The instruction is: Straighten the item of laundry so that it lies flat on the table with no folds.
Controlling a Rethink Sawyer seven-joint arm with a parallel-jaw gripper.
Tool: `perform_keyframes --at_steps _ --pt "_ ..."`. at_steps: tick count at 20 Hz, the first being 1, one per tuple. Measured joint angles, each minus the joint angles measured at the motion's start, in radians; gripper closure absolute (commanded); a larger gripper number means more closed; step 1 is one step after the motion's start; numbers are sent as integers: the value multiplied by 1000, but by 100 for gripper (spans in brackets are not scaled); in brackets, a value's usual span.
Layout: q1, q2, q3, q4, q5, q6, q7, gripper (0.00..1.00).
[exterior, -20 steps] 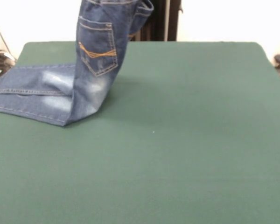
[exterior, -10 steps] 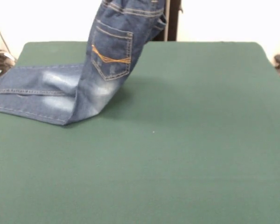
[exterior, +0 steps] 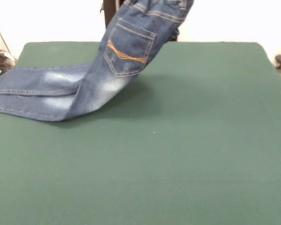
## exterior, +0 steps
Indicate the blue denim jeans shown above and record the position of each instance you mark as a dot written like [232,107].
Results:
[121,58]

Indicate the dark green table cloth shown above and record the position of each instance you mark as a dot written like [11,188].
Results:
[140,175]

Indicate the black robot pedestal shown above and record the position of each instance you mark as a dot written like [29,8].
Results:
[107,11]

